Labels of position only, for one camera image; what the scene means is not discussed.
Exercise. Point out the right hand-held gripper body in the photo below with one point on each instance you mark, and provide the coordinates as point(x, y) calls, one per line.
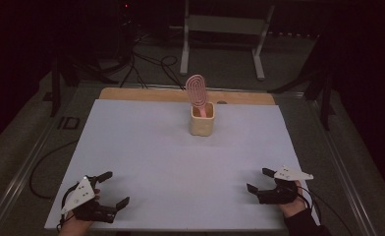
point(279, 195)

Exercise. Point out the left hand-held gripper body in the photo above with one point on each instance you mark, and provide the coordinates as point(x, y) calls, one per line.
point(82, 196)

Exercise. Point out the cream square ceramic cup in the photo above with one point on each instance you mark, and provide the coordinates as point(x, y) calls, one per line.
point(200, 126)

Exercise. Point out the pink hairbrush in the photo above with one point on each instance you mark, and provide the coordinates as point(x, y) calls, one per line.
point(195, 90)

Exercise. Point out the person's left hand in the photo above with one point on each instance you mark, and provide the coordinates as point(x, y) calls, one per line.
point(74, 227)

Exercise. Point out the dark stand with long legs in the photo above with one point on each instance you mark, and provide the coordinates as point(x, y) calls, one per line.
point(326, 98)

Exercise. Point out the dark stand with short legs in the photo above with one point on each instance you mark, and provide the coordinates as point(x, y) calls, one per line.
point(55, 88)

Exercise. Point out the grey metal stand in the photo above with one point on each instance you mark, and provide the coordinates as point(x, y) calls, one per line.
point(226, 24)

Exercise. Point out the aluminium floor rail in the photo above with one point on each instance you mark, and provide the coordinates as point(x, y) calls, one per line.
point(344, 173)
point(23, 170)

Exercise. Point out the black rectangular floor frame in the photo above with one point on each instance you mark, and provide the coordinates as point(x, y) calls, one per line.
point(63, 123)

